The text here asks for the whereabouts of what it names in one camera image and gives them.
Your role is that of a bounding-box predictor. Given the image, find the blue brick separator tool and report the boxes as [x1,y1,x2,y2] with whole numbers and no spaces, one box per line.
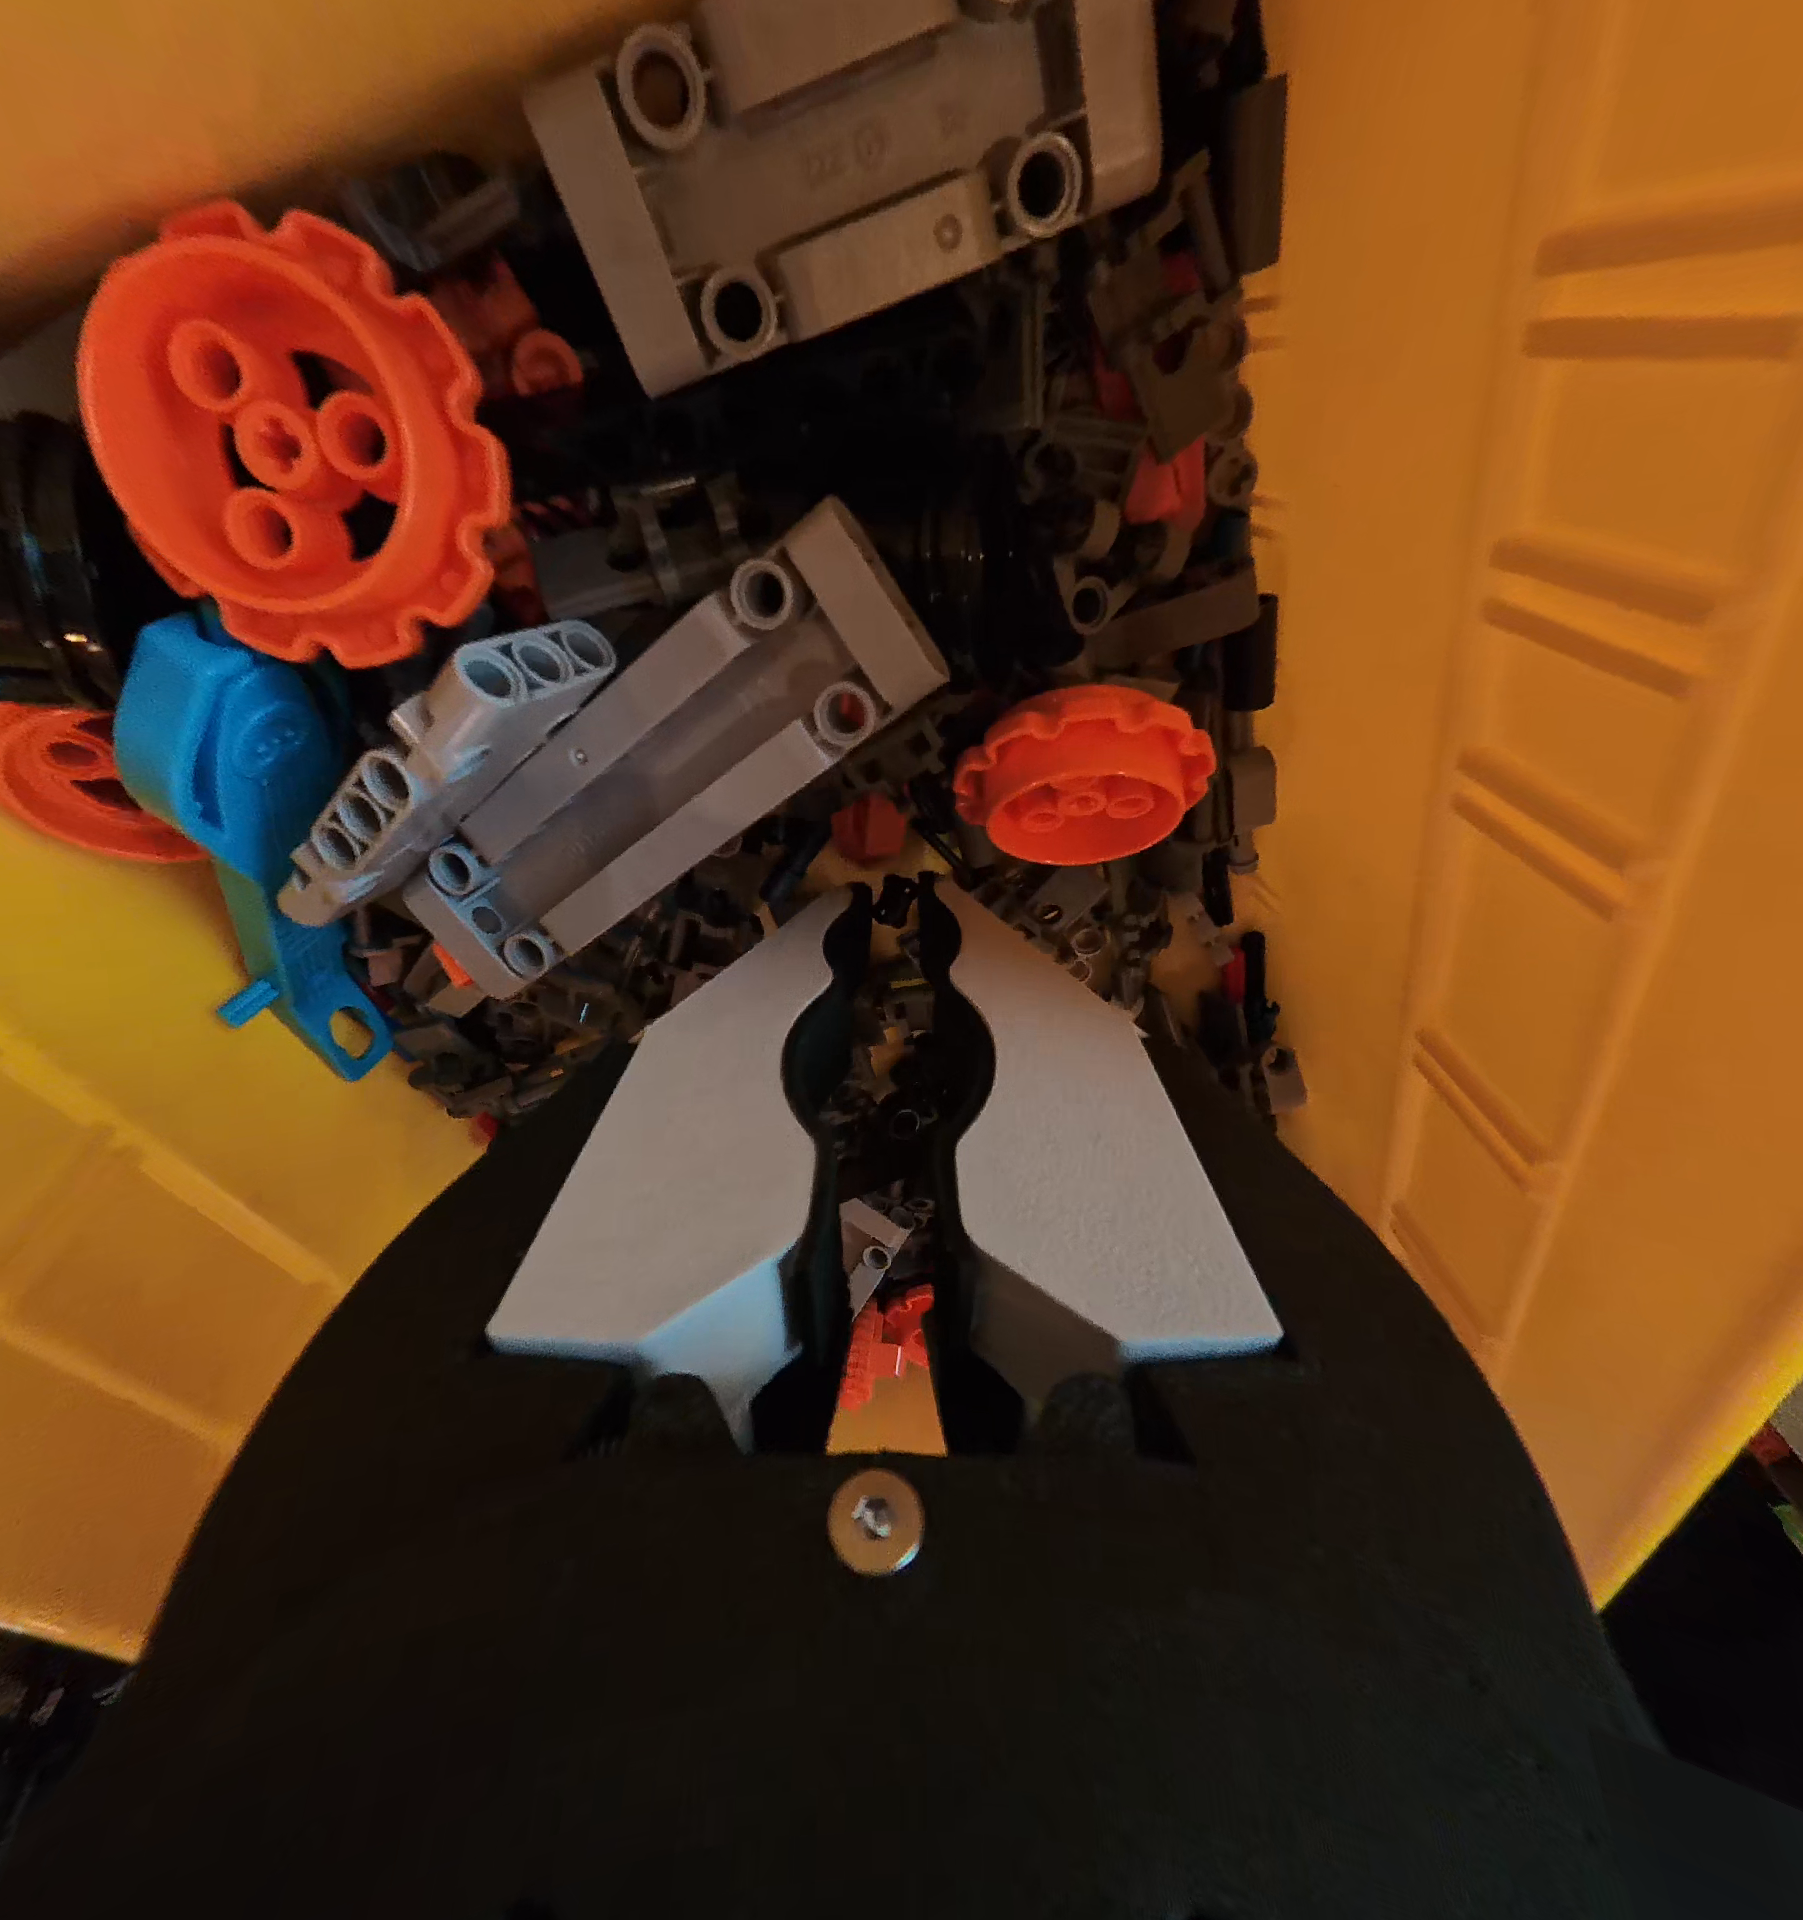
[112,602,391,1085]

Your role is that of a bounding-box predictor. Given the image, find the pile of dark brick pieces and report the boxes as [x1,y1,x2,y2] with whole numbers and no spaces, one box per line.
[342,149,1312,1442]

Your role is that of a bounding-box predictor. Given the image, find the yellow plastic bin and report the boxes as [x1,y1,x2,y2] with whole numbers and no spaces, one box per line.
[0,0,1803,1659]

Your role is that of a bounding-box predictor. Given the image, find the long grey motor block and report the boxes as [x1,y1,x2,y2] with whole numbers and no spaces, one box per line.
[403,495,949,1002]

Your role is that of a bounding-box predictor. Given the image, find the orange gear wheel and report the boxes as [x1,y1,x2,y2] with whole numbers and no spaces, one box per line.
[957,684,1219,868]
[0,698,208,868]
[76,202,512,669]

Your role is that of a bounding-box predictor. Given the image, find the grey panel with holes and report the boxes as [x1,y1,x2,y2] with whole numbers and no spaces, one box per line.
[272,617,620,923]

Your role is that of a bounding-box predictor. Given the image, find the black ribbed tyre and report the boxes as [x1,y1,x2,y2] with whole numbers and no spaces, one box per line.
[0,410,145,704]

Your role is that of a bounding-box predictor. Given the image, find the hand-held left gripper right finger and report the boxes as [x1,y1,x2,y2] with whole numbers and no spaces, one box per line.
[916,871,1287,1454]

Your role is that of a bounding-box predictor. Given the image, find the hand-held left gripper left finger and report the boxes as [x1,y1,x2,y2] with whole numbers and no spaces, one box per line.
[488,885,873,1454]

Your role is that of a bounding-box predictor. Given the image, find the wide grey motor block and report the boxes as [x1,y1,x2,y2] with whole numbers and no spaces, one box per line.
[525,0,1168,402]

